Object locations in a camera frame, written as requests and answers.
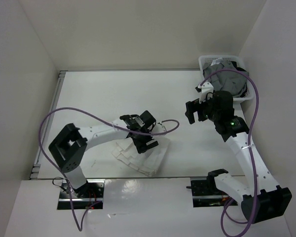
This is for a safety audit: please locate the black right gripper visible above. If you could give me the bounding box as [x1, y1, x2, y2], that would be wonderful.
[185, 92, 220, 123]

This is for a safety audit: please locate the white pleated skirt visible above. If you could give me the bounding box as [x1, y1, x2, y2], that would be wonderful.
[111, 136, 170, 177]

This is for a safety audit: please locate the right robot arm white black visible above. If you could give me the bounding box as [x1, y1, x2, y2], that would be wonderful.
[185, 91, 292, 224]

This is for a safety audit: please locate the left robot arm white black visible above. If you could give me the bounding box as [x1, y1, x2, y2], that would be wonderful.
[48, 111, 158, 198]

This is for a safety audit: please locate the white plastic laundry basket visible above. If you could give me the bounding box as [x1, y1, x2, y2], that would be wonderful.
[198, 55, 254, 103]

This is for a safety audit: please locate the grey skirt in basket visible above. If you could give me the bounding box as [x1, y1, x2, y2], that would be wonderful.
[203, 60, 236, 93]

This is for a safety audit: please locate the dark garment in basket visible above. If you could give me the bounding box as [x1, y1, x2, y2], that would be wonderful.
[231, 61, 249, 98]

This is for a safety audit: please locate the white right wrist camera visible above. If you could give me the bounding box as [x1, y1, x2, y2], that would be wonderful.
[195, 82, 214, 104]

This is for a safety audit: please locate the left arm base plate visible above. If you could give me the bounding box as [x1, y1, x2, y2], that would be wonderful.
[52, 177, 105, 210]

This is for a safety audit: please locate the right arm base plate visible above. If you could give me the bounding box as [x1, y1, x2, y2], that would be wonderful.
[186, 177, 230, 207]

